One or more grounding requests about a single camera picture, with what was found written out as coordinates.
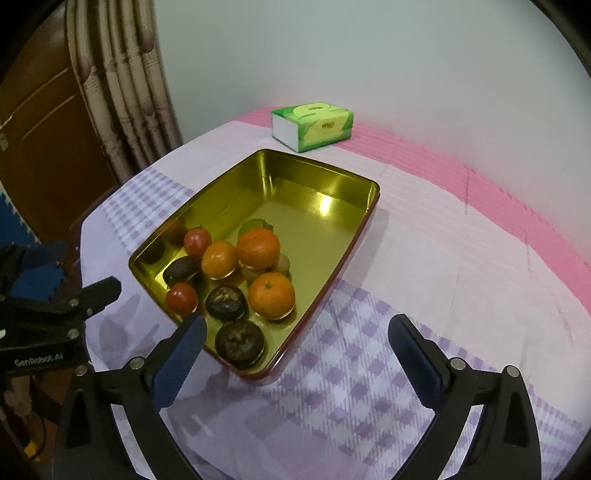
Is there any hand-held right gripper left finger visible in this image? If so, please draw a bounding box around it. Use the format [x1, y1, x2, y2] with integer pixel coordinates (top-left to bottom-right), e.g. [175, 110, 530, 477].
[54, 314, 208, 480]

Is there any dark purple passion fruit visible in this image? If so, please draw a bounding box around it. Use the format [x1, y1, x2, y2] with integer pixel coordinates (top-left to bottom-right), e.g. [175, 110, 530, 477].
[215, 320, 266, 370]
[205, 286, 247, 320]
[163, 256, 202, 285]

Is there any gold metal tin box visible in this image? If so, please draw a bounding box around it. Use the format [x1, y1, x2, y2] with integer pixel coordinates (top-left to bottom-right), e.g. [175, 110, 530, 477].
[128, 148, 380, 383]

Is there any orange tangerine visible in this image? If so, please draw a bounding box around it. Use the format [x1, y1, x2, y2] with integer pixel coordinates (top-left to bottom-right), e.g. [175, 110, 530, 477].
[248, 272, 296, 320]
[236, 227, 281, 270]
[201, 241, 240, 279]

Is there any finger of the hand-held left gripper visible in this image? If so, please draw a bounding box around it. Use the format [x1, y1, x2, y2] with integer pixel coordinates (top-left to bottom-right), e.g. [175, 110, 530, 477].
[46, 276, 123, 319]
[0, 242, 68, 302]

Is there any green tissue box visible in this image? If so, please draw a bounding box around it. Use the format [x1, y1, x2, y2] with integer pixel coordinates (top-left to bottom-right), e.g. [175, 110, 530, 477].
[271, 102, 354, 154]

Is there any beige patterned curtain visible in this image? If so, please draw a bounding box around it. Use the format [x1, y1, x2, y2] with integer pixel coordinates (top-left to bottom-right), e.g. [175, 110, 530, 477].
[65, 0, 183, 185]

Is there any brown wooden door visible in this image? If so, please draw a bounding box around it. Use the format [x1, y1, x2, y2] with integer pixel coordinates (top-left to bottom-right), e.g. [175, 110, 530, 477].
[0, 44, 121, 241]

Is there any green tangerine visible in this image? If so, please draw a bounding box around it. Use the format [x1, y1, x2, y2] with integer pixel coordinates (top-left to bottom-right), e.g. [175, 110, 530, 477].
[239, 218, 274, 238]

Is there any purple checked cloth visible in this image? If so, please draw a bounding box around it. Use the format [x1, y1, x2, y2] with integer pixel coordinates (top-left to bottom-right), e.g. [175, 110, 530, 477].
[79, 117, 591, 480]

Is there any red tomato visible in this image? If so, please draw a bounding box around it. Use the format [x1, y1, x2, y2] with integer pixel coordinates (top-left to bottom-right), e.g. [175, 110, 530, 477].
[184, 226, 213, 258]
[166, 282, 199, 317]

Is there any blue foam mat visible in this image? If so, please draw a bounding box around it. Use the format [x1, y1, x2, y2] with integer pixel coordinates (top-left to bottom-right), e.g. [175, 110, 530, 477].
[0, 189, 40, 247]

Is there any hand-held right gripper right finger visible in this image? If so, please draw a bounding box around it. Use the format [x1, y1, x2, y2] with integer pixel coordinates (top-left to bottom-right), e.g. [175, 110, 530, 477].
[388, 314, 542, 480]

